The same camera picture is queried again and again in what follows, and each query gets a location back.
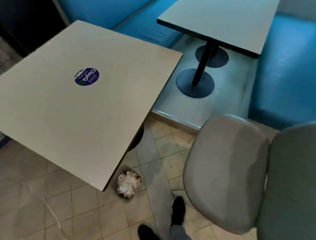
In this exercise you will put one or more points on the person's grey trouser leg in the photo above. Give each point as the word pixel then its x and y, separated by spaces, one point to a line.
pixel 179 233

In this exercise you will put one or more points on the small grey waste bin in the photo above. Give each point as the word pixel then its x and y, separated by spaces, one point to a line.
pixel 138 176

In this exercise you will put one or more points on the grey chair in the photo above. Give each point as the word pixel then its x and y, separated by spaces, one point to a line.
pixel 222 173

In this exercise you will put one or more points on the round blue table sticker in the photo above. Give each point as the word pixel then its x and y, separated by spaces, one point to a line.
pixel 87 76

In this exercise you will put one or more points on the person's black shoe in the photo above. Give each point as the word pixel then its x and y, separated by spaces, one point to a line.
pixel 178 210
pixel 147 233

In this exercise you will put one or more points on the tissue paper wad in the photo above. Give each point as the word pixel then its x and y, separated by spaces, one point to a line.
pixel 128 184

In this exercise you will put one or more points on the white table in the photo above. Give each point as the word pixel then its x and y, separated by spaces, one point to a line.
pixel 74 118
pixel 222 22

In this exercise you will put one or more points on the metal step edge strip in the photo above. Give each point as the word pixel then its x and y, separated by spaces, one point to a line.
pixel 177 120

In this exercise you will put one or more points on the teal upholstered bench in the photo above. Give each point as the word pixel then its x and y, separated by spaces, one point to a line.
pixel 123 17
pixel 284 74

